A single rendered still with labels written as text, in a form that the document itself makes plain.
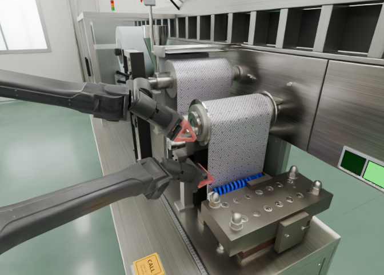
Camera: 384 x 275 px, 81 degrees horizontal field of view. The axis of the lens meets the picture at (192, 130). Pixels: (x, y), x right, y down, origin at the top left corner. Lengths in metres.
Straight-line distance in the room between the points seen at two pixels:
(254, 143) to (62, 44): 5.61
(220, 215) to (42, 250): 1.73
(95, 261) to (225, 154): 1.47
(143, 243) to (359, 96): 0.75
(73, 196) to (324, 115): 0.68
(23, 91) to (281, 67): 0.75
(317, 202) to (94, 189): 0.65
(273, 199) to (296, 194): 0.09
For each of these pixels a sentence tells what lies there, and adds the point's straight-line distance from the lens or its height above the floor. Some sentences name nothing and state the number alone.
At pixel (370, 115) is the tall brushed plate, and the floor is 1.32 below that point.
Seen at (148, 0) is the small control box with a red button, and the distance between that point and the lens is 1.15.
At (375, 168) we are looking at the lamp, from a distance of 0.74.
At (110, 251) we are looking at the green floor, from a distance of 2.01.
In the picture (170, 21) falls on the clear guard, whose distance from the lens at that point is 1.67.
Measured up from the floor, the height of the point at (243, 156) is 1.12.
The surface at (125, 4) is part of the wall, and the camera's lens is 6.23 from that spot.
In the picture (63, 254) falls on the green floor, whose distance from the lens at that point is 2.12.
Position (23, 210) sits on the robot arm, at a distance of 0.43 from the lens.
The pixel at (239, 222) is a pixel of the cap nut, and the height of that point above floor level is 1.05.
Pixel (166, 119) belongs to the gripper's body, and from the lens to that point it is 0.60.
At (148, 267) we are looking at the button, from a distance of 0.73.
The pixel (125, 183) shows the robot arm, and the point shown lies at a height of 1.22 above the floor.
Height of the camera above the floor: 1.52
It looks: 25 degrees down
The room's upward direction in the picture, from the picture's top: straight up
